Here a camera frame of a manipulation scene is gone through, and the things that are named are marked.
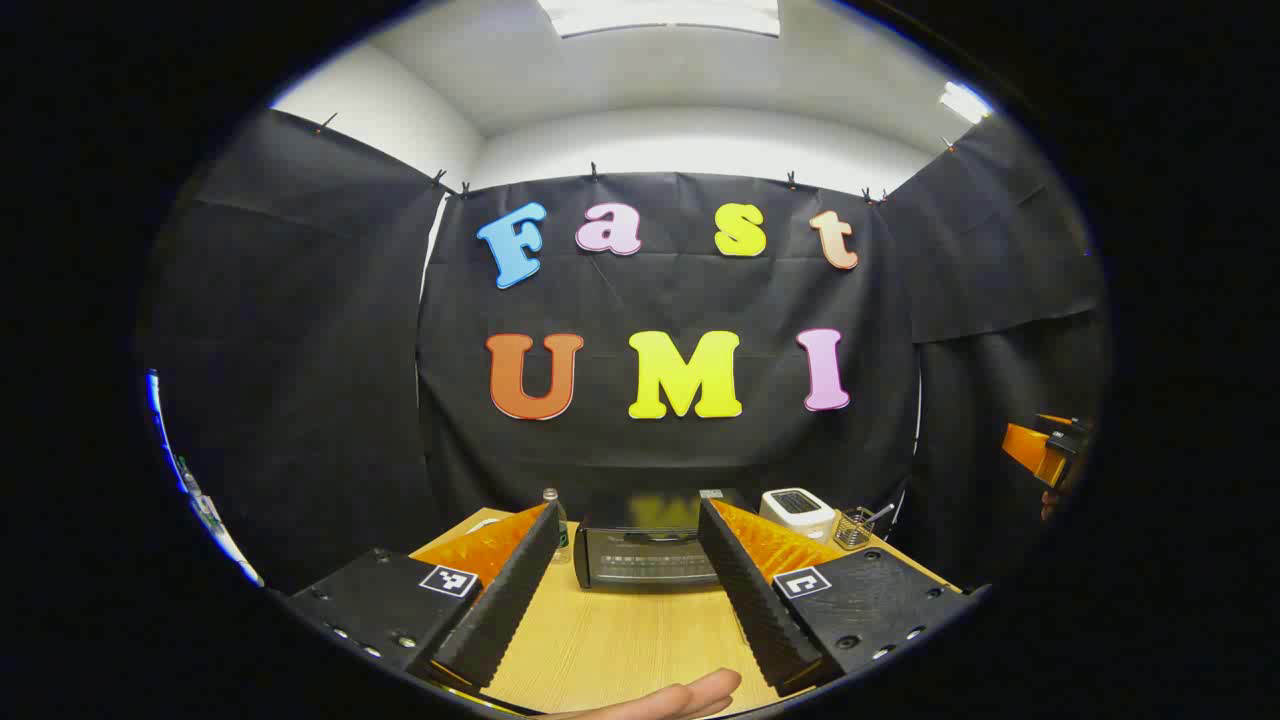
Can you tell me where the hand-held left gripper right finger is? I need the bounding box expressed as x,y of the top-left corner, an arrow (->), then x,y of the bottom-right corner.
697,497 -> 991,698

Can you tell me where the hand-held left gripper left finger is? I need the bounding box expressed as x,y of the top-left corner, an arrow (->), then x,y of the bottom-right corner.
285,500 -> 563,693

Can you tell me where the black electric oven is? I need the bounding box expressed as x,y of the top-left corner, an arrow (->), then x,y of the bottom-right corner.
573,487 -> 753,591

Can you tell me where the clear plastic water bottle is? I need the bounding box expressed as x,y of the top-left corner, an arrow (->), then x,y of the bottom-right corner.
541,488 -> 572,566

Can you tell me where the white toaster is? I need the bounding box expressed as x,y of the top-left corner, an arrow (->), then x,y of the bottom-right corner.
758,488 -> 837,544

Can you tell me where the black backdrop cloth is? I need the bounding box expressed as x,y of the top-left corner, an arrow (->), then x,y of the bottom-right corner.
135,108 -> 1111,596

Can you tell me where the small ceiling light panel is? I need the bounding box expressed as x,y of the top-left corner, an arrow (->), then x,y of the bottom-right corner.
940,82 -> 991,123

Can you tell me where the large ceiling light panel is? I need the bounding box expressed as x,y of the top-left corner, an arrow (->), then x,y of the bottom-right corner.
538,0 -> 781,39

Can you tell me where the wire mesh utensil holder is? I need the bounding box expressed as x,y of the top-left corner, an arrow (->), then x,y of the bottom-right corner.
832,507 -> 874,551

